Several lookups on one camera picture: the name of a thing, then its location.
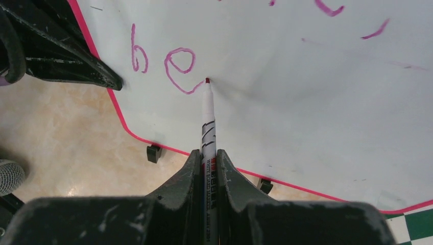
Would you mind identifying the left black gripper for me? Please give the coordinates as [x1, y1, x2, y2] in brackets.
[1, 1, 123, 91]

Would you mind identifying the black grey microphone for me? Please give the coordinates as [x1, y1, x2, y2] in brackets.
[1, 159, 26, 213]

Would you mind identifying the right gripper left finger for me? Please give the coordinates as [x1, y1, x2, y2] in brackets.
[145, 150, 201, 244]

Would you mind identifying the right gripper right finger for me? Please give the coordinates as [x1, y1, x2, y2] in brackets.
[216, 150, 274, 244]

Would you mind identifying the pink framed whiteboard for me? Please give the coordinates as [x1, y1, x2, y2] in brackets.
[69, 1, 432, 212]

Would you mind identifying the magenta whiteboard marker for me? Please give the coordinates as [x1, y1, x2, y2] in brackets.
[201, 78, 219, 244]

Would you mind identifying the green white chessboard mat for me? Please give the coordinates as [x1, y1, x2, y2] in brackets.
[385, 205, 433, 245]

